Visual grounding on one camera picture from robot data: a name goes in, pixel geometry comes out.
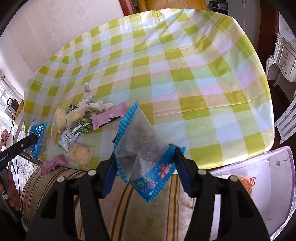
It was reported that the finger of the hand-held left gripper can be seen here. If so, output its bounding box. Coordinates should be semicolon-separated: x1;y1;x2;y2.
8;134;38;158

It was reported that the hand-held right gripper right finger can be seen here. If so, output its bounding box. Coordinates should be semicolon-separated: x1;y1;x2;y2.
174;147;271;241

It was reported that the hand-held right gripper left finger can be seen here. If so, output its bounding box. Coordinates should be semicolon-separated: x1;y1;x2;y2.
24;152;119;241

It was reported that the blue snack packet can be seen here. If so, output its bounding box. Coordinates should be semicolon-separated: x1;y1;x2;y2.
24;119;49;159
112;101;186;204

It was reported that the beige cake clear packet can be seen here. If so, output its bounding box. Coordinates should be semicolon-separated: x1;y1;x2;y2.
66;108;89;129

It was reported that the person's left hand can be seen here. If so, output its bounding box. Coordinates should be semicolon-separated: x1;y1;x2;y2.
0;169;22;212

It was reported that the pink snack packet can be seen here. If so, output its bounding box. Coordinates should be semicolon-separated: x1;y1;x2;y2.
91;101;127;131
39;154;70;175

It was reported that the round cookie clear packet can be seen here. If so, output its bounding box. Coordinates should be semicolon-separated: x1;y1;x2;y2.
67;142;96;166

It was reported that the black charger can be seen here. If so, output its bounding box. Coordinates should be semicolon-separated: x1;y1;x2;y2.
7;97;20;112

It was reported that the white grey snack packet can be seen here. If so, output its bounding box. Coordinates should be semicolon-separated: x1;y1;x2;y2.
57;128;80;153

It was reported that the yellow layered cake packet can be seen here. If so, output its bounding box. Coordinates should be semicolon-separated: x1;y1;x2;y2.
50;101;68;145

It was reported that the striped seat cushion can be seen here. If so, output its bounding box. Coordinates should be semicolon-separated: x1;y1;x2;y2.
20;166;197;241

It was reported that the white orange snack packet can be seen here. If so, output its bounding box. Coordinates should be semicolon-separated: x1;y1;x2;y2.
76;96;94;109

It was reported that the green checked plastic tablecloth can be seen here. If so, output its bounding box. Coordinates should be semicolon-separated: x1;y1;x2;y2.
23;8;275;172

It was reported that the white slatted chair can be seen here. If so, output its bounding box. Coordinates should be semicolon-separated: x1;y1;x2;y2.
274;97;296;144

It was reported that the white ornate cabinet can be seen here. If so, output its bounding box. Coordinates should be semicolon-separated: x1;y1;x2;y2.
265;17;296;87

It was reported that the yellow chair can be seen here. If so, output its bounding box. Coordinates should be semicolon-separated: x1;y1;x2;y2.
139;0;208;12

